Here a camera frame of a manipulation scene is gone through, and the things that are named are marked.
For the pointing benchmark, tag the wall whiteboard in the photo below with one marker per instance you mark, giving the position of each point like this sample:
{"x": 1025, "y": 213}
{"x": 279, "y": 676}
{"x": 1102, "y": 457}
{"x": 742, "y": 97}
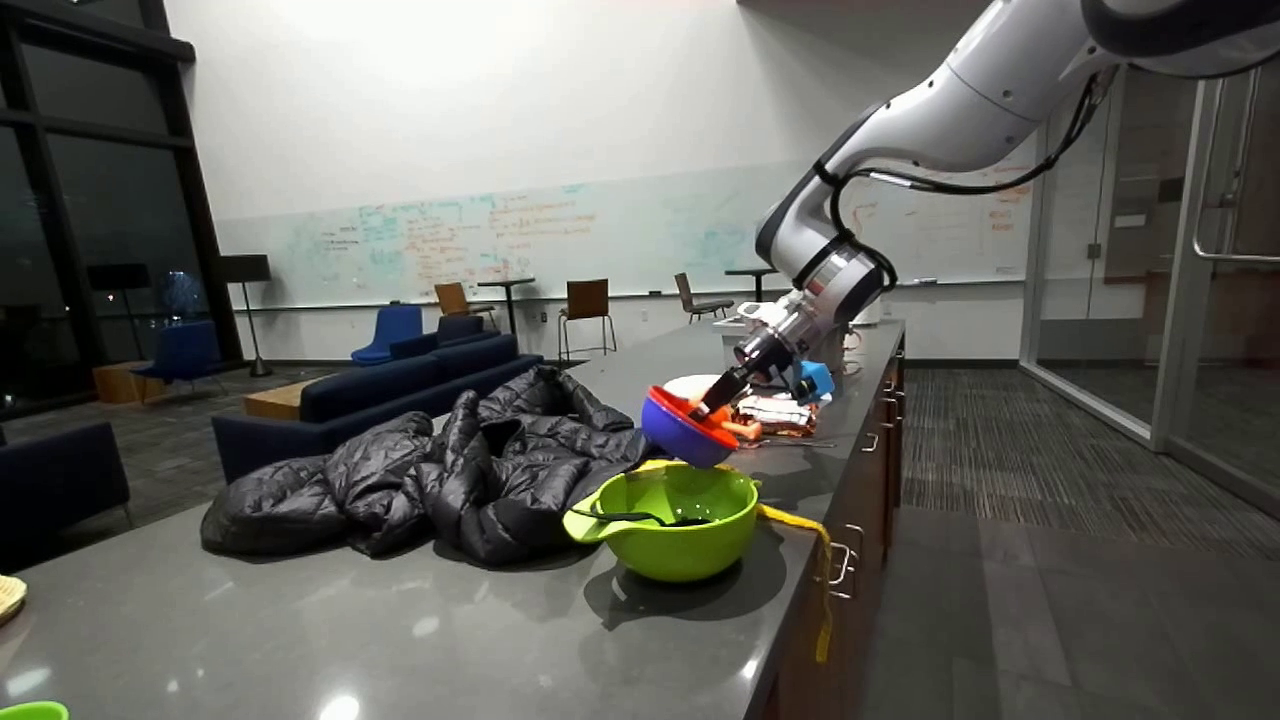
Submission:
{"x": 601, "y": 226}

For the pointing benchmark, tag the black music stand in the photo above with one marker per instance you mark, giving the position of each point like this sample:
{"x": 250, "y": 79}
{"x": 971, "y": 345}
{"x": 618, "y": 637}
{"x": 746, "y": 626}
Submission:
{"x": 247, "y": 265}
{"x": 118, "y": 277}

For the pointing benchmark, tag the orange plush toy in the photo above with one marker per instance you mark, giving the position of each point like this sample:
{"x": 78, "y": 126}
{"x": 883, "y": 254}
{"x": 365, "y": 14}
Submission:
{"x": 746, "y": 429}

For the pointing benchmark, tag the small green container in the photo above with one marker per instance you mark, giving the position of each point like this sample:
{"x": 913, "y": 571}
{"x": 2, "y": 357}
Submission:
{"x": 25, "y": 708}

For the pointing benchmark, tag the long blue sofa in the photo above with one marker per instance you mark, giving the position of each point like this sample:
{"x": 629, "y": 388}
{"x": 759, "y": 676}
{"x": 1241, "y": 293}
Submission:
{"x": 387, "y": 386}

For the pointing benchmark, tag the black puffer jacket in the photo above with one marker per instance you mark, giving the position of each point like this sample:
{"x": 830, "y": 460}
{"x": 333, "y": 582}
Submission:
{"x": 443, "y": 475}

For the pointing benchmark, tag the wrapped sandwich packet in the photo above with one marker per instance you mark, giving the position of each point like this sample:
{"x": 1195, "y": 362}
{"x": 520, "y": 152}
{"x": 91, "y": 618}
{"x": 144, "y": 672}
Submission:
{"x": 786, "y": 412}

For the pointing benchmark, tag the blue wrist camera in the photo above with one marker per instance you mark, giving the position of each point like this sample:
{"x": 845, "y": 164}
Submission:
{"x": 817, "y": 379}

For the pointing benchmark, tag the grey chair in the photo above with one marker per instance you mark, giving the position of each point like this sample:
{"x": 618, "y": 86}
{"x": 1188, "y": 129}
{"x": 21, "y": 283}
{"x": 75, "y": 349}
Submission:
{"x": 695, "y": 302}

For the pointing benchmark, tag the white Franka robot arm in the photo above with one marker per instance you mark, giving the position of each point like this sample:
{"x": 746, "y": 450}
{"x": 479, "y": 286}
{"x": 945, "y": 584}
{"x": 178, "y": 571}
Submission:
{"x": 986, "y": 95}

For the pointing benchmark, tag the wooden counter cabinet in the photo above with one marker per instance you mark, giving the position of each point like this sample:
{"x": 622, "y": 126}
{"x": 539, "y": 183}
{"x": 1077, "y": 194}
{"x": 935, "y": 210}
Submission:
{"x": 852, "y": 532}

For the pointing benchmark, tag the green plastic bowl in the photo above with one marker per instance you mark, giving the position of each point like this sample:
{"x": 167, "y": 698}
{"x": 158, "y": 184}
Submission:
{"x": 672, "y": 544}

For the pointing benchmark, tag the wooden box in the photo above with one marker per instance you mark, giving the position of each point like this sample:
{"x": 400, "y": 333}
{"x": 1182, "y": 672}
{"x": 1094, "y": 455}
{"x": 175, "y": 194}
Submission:
{"x": 122, "y": 382}

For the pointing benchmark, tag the round high table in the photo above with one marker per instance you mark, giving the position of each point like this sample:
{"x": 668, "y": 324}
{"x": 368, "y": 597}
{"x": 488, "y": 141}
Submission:
{"x": 507, "y": 283}

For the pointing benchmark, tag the pale yellow plate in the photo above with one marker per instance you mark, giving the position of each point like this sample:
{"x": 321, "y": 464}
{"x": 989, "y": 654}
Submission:
{"x": 11, "y": 594}

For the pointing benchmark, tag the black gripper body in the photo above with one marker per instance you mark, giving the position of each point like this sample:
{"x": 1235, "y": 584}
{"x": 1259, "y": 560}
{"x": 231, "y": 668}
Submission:
{"x": 771, "y": 352}

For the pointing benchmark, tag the dark blue sofa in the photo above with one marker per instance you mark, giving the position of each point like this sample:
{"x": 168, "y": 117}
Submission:
{"x": 61, "y": 485}

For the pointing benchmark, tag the brown chair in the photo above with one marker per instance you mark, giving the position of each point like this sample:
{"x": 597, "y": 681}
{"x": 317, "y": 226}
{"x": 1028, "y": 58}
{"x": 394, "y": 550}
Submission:
{"x": 587, "y": 299}

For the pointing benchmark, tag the wooden coffee table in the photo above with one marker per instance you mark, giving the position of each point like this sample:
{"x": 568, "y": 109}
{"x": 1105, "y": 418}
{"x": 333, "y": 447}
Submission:
{"x": 279, "y": 397}

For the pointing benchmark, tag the blue lounge chair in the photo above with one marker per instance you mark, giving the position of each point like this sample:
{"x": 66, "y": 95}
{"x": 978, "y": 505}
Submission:
{"x": 388, "y": 333}

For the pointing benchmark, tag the orange bowl blue outside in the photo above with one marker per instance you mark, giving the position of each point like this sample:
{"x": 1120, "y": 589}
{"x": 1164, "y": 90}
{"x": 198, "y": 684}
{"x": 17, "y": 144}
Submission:
{"x": 681, "y": 429}

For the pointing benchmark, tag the light wooden chair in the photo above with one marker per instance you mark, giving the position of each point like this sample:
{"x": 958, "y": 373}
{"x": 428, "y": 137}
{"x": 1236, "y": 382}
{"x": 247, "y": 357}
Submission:
{"x": 453, "y": 299}

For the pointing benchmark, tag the dark rectangular table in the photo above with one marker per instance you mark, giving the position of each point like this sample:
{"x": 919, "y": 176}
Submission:
{"x": 751, "y": 272}

